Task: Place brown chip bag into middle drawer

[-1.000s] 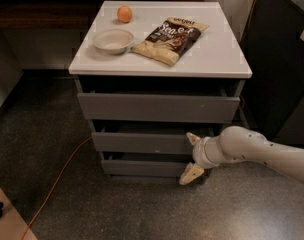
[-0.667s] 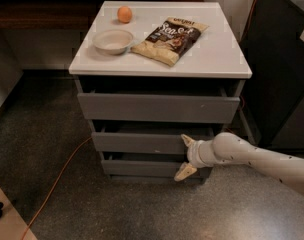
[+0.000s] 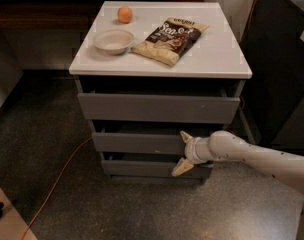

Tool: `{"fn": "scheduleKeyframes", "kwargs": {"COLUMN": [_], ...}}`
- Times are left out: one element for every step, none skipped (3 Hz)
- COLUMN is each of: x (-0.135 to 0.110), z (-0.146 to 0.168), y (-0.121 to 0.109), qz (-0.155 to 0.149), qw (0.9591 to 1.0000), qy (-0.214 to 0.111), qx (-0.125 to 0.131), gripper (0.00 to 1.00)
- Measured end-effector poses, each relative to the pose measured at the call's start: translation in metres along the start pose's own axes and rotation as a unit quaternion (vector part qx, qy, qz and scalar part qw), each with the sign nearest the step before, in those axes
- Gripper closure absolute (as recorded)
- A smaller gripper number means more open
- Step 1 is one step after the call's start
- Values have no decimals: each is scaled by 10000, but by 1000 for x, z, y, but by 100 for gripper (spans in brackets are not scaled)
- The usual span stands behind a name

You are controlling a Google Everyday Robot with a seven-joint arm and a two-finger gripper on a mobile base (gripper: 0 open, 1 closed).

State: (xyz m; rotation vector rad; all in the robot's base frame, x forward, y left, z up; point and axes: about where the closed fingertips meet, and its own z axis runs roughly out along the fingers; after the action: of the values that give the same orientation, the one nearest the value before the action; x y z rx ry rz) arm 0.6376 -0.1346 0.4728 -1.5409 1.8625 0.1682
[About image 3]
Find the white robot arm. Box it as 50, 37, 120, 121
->
172, 130, 304, 240

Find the orange fruit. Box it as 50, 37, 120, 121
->
117, 6, 133, 24

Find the grey bottom drawer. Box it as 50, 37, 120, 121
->
100, 152, 215, 179

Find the dark cabinet on right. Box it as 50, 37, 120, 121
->
240, 0, 304, 152

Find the grey drawer cabinet white top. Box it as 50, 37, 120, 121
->
69, 1, 252, 182

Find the brown and cream chip bag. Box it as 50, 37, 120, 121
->
131, 17, 209, 66

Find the grey drawer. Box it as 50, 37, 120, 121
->
92, 121, 222, 155
77, 87, 240, 124
100, 152, 215, 179

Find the orange power cable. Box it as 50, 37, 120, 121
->
20, 0, 271, 240

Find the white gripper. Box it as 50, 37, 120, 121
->
172, 131, 213, 177

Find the white paper bowl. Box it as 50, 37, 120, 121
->
92, 29, 134, 55

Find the dark wooden shelf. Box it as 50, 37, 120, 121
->
0, 0, 204, 30

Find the grey top drawer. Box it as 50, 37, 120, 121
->
77, 87, 240, 124

